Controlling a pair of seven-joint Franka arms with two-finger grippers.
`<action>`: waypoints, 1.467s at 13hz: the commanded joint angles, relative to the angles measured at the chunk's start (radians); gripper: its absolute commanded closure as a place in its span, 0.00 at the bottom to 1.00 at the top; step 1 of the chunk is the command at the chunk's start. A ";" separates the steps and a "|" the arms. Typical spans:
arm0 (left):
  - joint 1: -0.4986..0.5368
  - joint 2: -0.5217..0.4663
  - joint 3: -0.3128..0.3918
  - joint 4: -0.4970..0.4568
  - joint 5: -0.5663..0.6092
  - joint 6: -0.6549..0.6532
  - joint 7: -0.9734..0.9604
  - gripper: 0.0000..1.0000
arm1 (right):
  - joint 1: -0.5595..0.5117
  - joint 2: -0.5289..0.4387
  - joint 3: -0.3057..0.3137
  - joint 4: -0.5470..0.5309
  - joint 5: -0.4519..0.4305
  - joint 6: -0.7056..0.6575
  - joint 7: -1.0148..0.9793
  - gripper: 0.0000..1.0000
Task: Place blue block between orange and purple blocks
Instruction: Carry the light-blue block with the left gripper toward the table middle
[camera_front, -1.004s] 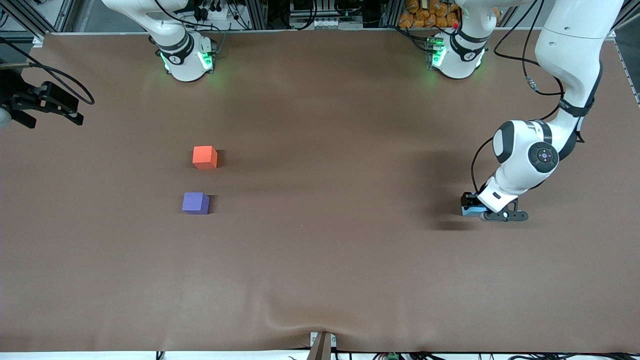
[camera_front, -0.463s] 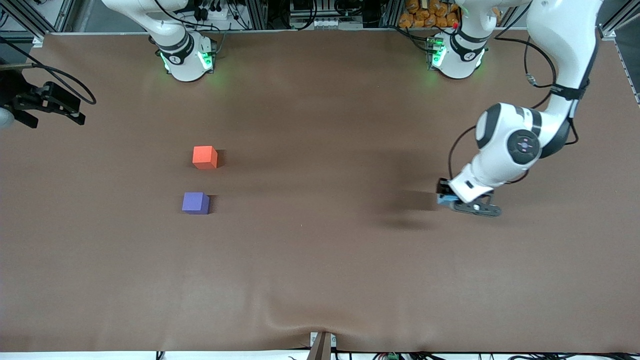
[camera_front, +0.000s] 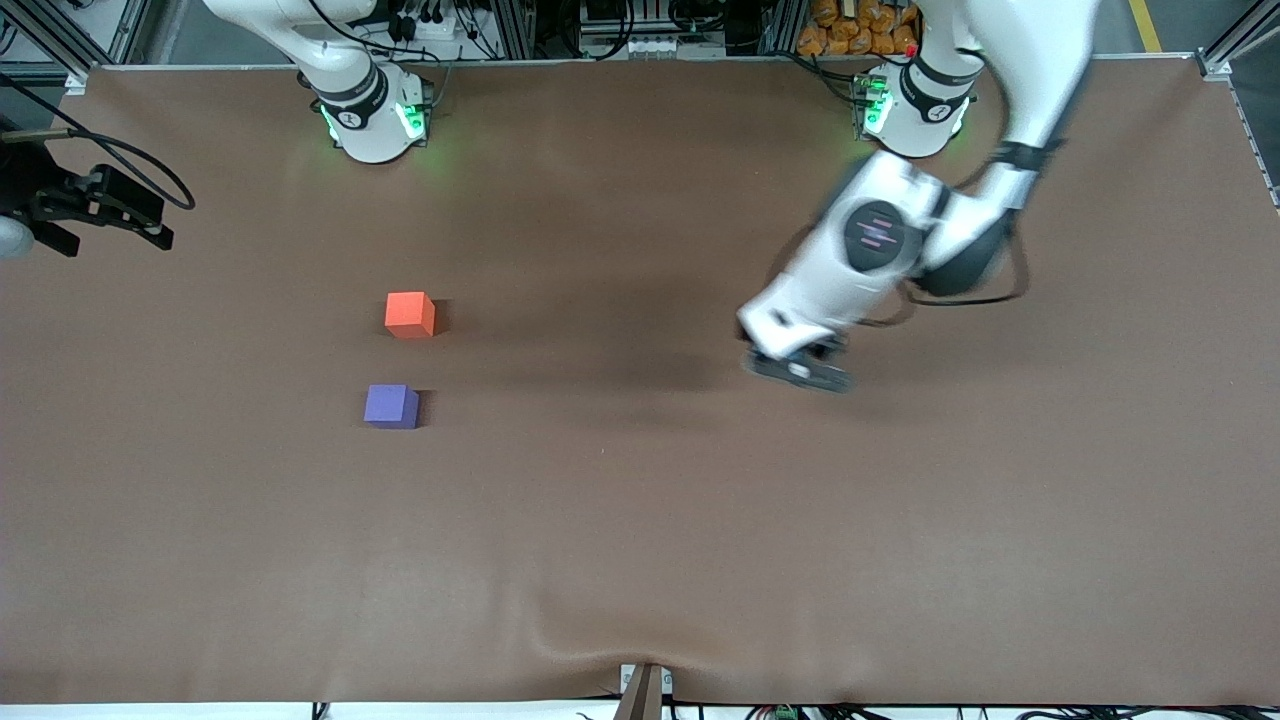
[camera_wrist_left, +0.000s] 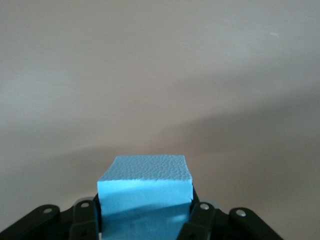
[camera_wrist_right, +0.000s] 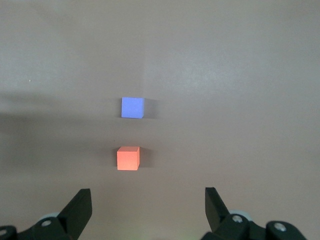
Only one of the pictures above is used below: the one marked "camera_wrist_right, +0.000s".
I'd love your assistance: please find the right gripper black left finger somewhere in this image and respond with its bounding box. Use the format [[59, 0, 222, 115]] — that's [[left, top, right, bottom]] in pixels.
[[0, 188, 93, 240]]

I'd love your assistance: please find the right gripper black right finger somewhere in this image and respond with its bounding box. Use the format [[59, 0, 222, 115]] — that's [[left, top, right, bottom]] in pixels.
[[199, 187, 307, 240]]

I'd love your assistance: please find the orange foam block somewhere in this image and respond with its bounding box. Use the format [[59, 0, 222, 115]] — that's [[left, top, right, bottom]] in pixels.
[[116, 146, 141, 172]]

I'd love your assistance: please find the purple foam block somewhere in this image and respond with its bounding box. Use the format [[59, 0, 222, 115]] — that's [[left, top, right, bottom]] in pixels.
[[121, 97, 146, 119]]

